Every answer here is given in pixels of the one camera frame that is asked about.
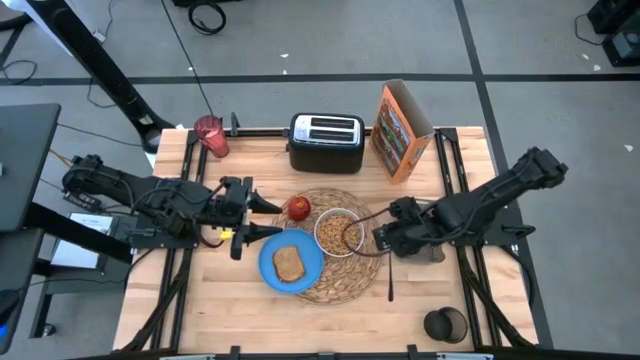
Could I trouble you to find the black two-slot toaster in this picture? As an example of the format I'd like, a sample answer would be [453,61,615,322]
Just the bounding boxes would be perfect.
[286,112,366,175]

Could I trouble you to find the black power adapter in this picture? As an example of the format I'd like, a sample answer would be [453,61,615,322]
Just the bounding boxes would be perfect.
[63,189,96,213]

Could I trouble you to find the long black floor cable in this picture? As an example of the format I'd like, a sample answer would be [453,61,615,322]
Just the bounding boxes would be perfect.
[159,0,217,118]

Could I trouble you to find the red apple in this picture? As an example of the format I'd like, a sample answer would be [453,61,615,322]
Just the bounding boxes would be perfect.
[286,195,313,223]

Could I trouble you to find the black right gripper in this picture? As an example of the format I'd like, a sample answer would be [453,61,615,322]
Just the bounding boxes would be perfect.
[372,196,437,259]

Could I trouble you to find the blue plate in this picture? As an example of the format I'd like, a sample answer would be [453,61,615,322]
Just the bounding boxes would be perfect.
[257,228,325,296]

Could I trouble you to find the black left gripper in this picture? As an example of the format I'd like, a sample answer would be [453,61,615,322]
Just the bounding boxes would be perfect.
[212,175,285,261]

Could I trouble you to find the grey translucent plastic container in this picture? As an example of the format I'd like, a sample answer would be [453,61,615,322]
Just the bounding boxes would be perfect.
[409,243,446,265]

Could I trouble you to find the coiled black floor cable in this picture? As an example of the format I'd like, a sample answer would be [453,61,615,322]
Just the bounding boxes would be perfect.
[187,0,228,37]

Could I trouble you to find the brown toast slice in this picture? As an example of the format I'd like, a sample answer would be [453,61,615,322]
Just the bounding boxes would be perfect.
[272,244,307,284]

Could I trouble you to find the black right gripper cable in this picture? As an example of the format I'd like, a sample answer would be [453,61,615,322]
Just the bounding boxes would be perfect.
[341,206,401,259]

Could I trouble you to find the white ceramic bowl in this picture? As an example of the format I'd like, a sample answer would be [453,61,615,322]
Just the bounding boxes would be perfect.
[313,207,366,259]

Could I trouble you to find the ring cereal pieces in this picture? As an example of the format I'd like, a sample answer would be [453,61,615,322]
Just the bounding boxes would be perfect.
[318,213,362,255]

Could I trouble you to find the red plastic tumbler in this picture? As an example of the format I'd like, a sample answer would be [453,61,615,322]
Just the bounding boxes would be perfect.
[193,115,230,159]

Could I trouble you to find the black desk support beam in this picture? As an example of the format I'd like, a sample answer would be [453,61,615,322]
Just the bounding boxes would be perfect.
[22,202,134,265]

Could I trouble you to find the round woven straw placemat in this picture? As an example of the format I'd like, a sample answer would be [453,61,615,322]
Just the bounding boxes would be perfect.
[266,188,385,305]

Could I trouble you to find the black desk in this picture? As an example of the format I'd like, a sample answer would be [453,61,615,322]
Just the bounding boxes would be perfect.
[0,103,62,234]

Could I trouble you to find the black aluminium table frame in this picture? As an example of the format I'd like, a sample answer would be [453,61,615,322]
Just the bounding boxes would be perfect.
[119,113,539,352]

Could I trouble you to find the orange cereal box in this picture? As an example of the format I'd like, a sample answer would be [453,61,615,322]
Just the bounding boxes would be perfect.
[369,78,436,185]

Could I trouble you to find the black equipment boxes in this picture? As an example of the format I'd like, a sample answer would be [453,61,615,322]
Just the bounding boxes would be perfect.
[586,0,640,68]

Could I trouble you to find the white paper sheet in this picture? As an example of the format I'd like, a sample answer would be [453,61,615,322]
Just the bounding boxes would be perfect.
[49,212,114,270]

